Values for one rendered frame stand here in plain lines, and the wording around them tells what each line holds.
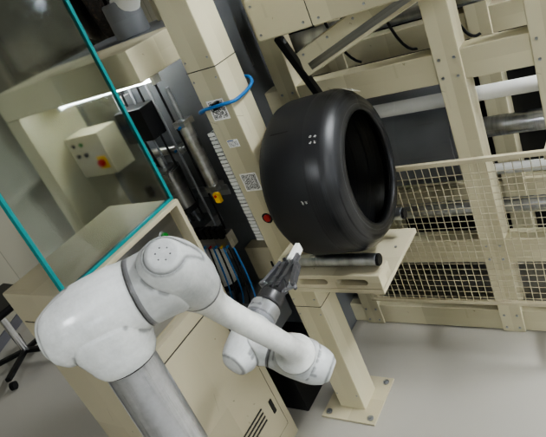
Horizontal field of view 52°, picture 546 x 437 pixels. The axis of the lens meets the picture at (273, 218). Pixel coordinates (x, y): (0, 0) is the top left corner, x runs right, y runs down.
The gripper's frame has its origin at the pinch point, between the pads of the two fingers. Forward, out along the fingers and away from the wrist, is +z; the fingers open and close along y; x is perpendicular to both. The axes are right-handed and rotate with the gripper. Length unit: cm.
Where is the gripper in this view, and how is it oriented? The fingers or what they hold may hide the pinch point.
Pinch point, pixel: (295, 254)
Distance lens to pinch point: 171.5
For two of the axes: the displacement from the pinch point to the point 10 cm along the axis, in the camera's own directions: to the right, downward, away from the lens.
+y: -8.0, 0.5, 5.9
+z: 4.1, -6.7, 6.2
